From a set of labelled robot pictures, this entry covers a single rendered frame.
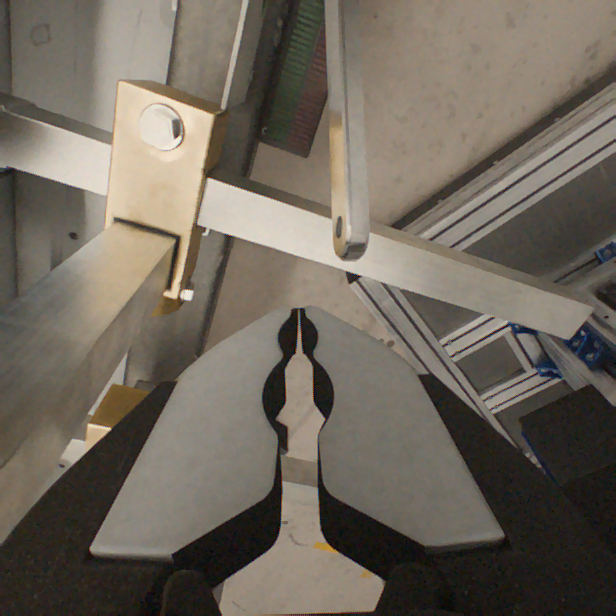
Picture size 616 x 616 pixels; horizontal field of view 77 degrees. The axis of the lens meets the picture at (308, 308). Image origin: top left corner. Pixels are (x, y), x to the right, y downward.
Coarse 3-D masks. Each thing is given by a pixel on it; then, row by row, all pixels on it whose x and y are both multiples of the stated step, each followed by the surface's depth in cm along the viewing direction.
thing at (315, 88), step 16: (320, 32) 29; (320, 48) 30; (320, 64) 30; (320, 80) 31; (304, 96) 31; (320, 96) 31; (304, 112) 32; (304, 128) 32; (288, 144) 33; (304, 144) 33
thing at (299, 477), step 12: (84, 420) 35; (84, 432) 34; (72, 444) 34; (84, 444) 34; (72, 456) 34; (288, 456) 39; (288, 468) 38; (300, 468) 38; (312, 468) 39; (288, 480) 37; (300, 480) 37; (312, 480) 38; (288, 492) 37; (300, 492) 38; (312, 492) 38; (300, 504) 38; (312, 504) 38
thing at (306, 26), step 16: (304, 0) 28; (320, 0) 28; (304, 16) 29; (320, 16) 29; (304, 32) 29; (288, 48) 30; (304, 48) 30; (288, 64) 30; (304, 64) 30; (288, 80) 31; (288, 96) 31; (272, 112) 32; (288, 112) 32; (272, 128) 32; (288, 128) 32
